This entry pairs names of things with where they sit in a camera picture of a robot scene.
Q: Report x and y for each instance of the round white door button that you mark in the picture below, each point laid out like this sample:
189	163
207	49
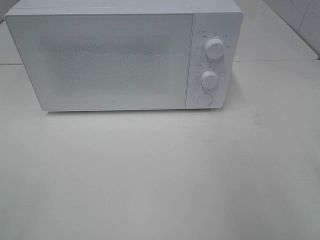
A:
205	99

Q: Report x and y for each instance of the white timer knob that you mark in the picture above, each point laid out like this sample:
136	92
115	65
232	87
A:
209	79

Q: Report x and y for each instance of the white microwave door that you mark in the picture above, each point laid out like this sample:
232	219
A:
105	62

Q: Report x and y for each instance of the upper white power knob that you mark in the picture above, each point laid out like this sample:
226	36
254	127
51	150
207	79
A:
214	47

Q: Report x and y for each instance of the white microwave oven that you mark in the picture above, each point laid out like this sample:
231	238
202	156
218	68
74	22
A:
222	18

